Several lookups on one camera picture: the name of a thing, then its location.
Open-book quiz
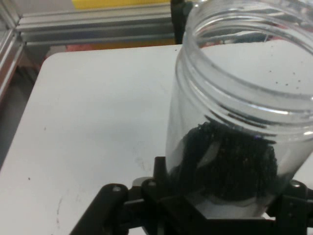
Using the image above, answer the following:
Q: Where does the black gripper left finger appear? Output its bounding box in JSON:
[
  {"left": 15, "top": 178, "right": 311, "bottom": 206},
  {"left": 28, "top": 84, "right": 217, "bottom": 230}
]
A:
[{"left": 69, "top": 156, "right": 205, "bottom": 235}]

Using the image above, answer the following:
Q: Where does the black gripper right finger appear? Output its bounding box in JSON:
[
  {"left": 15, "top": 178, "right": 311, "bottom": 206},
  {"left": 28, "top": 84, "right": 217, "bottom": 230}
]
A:
[{"left": 267, "top": 179, "right": 309, "bottom": 235}]

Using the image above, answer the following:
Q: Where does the clear jar of black seeds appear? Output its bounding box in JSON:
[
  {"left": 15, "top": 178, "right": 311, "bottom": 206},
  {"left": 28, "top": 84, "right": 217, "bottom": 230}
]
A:
[{"left": 165, "top": 0, "right": 313, "bottom": 209}]

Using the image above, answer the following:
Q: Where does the yellow plastic bin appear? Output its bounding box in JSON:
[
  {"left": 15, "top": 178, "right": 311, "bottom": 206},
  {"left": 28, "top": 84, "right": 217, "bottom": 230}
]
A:
[{"left": 72, "top": 0, "right": 172, "bottom": 10}]

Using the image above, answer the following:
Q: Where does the aluminium frame rail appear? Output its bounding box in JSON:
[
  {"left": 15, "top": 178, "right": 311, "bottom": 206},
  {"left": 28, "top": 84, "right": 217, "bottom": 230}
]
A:
[
  {"left": 0, "top": 25, "right": 26, "bottom": 101},
  {"left": 15, "top": 11, "right": 177, "bottom": 47}
]

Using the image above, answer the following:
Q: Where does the aluminium frame post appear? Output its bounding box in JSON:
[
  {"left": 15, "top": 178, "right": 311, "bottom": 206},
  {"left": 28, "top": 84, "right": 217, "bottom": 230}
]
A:
[{"left": 0, "top": 0, "right": 22, "bottom": 31}]

